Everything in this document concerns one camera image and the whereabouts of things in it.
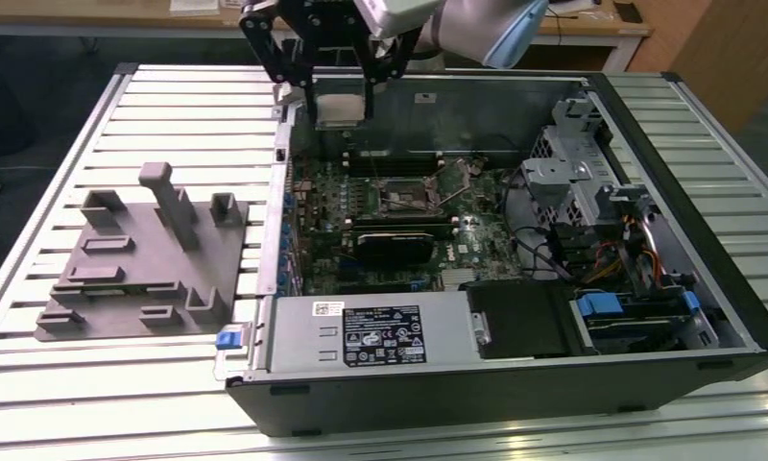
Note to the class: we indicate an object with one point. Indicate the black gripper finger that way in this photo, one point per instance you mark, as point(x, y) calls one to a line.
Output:
point(269, 53)
point(391, 60)

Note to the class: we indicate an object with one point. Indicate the silver CPU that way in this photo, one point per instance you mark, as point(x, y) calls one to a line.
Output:
point(341, 110)

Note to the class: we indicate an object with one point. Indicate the CPU socket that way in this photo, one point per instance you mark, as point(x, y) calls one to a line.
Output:
point(404, 197)

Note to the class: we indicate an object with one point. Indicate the white label sticker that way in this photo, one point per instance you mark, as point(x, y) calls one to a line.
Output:
point(426, 98)

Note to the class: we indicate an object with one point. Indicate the wooden desk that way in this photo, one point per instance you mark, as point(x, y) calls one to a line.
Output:
point(211, 21)

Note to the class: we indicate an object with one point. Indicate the small white box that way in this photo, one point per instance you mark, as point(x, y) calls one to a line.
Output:
point(231, 4)

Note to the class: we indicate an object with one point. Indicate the RAM slot white clips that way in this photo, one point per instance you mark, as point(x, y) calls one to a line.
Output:
point(410, 157)

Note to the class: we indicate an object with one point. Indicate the silver metal drive cage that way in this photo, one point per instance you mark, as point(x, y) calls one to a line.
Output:
point(552, 174)

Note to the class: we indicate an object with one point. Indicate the green motherboard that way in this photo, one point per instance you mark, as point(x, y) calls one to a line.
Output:
point(493, 216)

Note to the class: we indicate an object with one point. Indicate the black phone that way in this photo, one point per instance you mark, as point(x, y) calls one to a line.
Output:
point(629, 12)

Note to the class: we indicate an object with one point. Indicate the black graphics card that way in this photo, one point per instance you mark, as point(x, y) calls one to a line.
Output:
point(394, 250)

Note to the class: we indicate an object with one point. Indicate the silver chipset heatsink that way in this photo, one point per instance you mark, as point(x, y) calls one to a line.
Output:
point(460, 279)

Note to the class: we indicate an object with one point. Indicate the black expansion slot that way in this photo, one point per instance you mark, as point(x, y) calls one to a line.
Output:
point(371, 288)

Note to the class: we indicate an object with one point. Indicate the grey parts rack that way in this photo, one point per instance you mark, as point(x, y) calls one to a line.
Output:
point(167, 274)

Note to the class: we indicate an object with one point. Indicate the wooden cabinet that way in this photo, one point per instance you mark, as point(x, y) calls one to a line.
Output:
point(730, 57)

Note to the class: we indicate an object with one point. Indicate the green RAM stick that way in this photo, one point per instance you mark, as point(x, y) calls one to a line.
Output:
point(138, 289)

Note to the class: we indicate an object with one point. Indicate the black plastic drive cover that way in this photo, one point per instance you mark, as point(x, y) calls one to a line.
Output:
point(525, 322)

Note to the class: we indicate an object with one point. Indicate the silver power supply unit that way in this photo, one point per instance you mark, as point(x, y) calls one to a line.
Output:
point(295, 336)

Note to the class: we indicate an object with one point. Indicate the blue power supply latch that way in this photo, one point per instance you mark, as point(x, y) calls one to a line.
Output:
point(230, 336)

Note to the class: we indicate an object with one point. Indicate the hard disk in blue carrier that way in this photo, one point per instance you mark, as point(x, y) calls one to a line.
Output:
point(598, 303)

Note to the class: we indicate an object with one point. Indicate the blue plastic clip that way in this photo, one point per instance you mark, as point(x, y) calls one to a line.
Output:
point(690, 303)

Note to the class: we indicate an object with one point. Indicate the black PC case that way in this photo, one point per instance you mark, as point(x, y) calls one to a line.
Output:
point(456, 403)

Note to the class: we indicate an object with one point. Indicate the silver disk bay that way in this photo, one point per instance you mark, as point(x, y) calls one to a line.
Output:
point(705, 331)

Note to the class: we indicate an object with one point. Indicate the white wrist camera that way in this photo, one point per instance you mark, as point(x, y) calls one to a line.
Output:
point(404, 19)

